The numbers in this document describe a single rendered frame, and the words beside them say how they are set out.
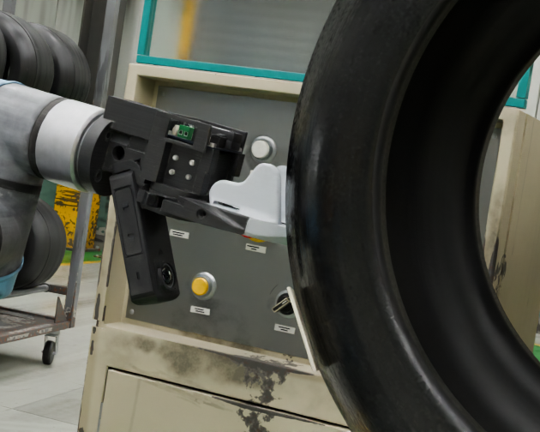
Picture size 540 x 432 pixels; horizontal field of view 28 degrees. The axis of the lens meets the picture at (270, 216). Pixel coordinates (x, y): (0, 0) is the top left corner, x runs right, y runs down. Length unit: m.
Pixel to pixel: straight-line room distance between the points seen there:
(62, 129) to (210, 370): 0.61
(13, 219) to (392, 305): 0.39
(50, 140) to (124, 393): 0.66
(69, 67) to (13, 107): 4.18
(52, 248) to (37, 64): 0.92
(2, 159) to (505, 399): 0.49
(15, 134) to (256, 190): 0.23
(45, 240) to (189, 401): 3.72
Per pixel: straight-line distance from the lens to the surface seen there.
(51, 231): 5.19
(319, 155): 0.73
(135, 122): 0.91
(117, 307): 1.56
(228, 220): 0.85
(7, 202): 0.97
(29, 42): 4.83
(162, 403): 1.50
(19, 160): 0.96
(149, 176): 0.88
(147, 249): 0.90
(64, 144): 0.93
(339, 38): 0.75
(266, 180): 0.85
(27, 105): 0.96
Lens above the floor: 1.16
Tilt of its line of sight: 3 degrees down
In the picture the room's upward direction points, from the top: 9 degrees clockwise
